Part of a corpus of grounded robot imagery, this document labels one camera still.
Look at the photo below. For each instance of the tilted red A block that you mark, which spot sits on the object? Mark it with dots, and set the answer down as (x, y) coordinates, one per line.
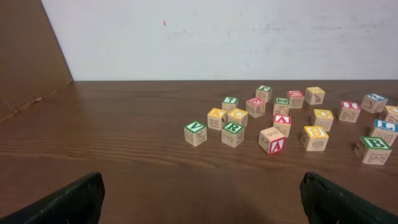
(272, 140)

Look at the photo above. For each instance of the green R wooden block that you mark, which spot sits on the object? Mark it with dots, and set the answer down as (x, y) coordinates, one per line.
(232, 134)

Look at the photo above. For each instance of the red E wooden block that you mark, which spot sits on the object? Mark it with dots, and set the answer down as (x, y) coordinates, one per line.
(255, 107)

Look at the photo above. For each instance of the red A upright block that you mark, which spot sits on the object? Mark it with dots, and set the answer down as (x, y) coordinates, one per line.
(282, 123)

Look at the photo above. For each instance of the red I wooden block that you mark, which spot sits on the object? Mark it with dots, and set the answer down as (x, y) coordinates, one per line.
(349, 111)

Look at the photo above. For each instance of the yellow C wooden block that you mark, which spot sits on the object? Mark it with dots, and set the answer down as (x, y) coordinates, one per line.
(238, 116)

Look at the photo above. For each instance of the yellow top wooden block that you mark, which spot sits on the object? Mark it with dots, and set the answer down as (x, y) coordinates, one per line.
(314, 95)

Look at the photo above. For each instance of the brown cardboard panel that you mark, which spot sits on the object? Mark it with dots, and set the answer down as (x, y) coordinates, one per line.
(32, 62)

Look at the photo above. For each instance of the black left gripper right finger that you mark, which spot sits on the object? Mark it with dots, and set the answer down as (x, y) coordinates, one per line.
(325, 202)

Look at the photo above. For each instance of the yellow K wooden block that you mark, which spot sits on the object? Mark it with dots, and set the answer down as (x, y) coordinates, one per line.
(217, 119)

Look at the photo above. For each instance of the green V wooden block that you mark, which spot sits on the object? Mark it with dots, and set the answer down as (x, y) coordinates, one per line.
(195, 133)

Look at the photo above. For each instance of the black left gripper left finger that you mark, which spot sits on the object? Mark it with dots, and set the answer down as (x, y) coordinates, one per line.
(78, 202)

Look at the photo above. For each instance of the green J wooden block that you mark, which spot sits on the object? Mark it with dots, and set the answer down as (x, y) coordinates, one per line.
(264, 92)

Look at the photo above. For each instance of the blue L wooden block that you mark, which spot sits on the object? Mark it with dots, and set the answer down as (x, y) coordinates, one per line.
(385, 130)

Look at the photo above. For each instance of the green 7 wooden block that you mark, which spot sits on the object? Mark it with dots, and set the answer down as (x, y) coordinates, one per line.
(229, 103)

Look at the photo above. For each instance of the blue 2 wooden block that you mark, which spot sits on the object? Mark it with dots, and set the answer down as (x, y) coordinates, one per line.
(373, 103)

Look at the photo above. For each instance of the yellow o block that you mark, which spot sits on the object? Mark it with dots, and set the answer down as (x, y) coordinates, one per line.
(390, 114)
(322, 118)

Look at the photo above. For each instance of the yellow S wooden block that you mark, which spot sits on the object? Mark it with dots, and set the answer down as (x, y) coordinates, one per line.
(314, 138)

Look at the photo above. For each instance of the green B wooden block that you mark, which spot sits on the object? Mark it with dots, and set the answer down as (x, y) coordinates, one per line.
(372, 150)

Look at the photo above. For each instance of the green Z wooden block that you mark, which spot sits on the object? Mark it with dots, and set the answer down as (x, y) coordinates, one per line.
(281, 106)

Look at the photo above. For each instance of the red U wooden block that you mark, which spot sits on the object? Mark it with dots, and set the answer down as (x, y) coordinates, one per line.
(296, 98)

